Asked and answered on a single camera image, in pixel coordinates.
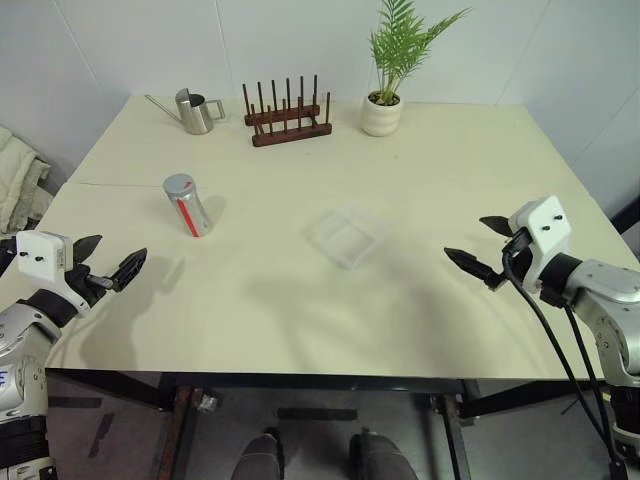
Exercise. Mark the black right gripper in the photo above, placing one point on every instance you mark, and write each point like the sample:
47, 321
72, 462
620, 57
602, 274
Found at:
520, 255

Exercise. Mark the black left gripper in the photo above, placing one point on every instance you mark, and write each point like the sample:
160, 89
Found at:
80, 281

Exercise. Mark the silver red can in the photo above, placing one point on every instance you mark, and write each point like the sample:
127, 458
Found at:
197, 215

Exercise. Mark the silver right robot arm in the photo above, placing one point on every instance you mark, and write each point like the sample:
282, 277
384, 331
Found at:
605, 290

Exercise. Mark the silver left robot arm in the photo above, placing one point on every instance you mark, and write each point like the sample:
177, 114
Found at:
17, 322

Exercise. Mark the clear plastic container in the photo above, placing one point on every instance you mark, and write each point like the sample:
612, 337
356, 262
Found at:
350, 235

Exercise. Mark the beige padded cloth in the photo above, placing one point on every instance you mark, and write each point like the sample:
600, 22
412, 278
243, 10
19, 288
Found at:
17, 170

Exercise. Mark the black furniture piece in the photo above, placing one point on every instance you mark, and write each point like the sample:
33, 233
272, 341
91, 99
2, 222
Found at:
627, 210

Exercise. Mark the white ribbed plant pot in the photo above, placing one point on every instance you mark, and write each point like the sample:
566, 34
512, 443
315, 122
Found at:
381, 117

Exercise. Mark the steel watering can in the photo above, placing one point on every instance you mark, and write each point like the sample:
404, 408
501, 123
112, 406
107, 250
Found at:
192, 115

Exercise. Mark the small grey table caster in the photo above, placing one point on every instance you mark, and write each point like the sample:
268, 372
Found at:
209, 402

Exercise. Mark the rusty brown table leg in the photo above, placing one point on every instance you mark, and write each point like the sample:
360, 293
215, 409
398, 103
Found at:
179, 430

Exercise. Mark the green fern plant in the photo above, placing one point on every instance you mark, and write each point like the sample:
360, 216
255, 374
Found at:
400, 45

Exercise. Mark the brown wooden peg rack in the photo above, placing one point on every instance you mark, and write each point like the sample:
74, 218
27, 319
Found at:
290, 131

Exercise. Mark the dark grey rounded shape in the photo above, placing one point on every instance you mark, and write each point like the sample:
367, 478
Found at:
262, 457
380, 457

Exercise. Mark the black floor tape strip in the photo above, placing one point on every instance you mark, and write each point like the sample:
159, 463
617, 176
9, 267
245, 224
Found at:
317, 414

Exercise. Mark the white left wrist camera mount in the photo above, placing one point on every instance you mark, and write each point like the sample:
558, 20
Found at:
40, 252

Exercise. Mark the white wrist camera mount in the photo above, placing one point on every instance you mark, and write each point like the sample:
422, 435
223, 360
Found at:
547, 220
40, 252

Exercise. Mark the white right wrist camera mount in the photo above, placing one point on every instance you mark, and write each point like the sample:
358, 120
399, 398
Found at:
547, 220

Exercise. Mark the black table frame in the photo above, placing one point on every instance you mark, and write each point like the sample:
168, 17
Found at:
300, 379

